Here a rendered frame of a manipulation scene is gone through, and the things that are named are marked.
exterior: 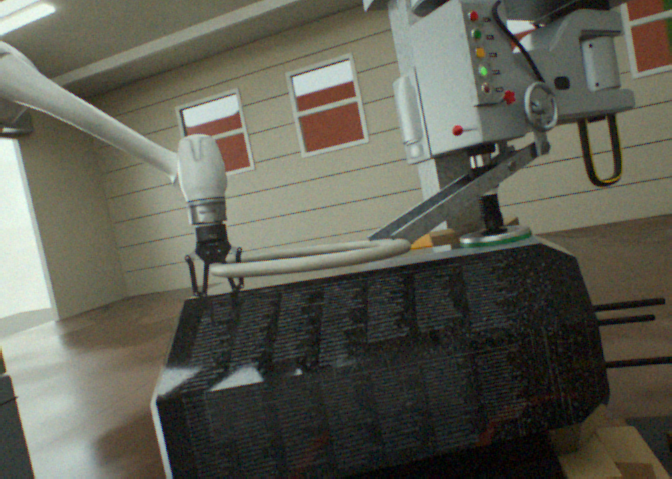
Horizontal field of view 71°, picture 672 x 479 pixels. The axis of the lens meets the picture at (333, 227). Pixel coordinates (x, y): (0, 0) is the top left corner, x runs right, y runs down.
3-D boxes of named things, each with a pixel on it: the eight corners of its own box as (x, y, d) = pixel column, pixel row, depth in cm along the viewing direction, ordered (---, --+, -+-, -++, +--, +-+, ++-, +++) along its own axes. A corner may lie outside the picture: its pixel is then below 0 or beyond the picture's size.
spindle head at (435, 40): (506, 152, 170) (484, 28, 168) (562, 139, 151) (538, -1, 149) (432, 165, 152) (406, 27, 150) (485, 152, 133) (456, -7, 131)
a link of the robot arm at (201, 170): (228, 195, 107) (229, 199, 120) (218, 127, 107) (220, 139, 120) (179, 202, 105) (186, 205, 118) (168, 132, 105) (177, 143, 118)
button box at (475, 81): (490, 105, 137) (473, 7, 135) (498, 102, 135) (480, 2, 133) (471, 107, 133) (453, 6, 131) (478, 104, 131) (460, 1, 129)
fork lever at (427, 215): (507, 160, 168) (502, 147, 167) (556, 149, 151) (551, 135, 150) (366, 252, 136) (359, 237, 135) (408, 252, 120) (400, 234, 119)
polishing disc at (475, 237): (448, 242, 156) (447, 238, 156) (502, 229, 162) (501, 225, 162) (485, 243, 136) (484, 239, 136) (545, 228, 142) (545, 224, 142)
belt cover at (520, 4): (575, 34, 197) (569, -6, 196) (639, 7, 176) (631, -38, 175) (397, 32, 150) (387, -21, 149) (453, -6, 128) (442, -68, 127)
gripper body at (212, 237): (190, 226, 107) (196, 267, 107) (228, 221, 109) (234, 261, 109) (191, 227, 114) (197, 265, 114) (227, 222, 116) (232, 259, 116)
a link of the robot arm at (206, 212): (226, 196, 108) (229, 222, 108) (225, 199, 117) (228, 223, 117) (184, 201, 106) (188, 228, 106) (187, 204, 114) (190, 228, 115)
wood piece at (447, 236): (431, 242, 212) (428, 232, 212) (453, 239, 210) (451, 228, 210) (433, 248, 192) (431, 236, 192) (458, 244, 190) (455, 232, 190)
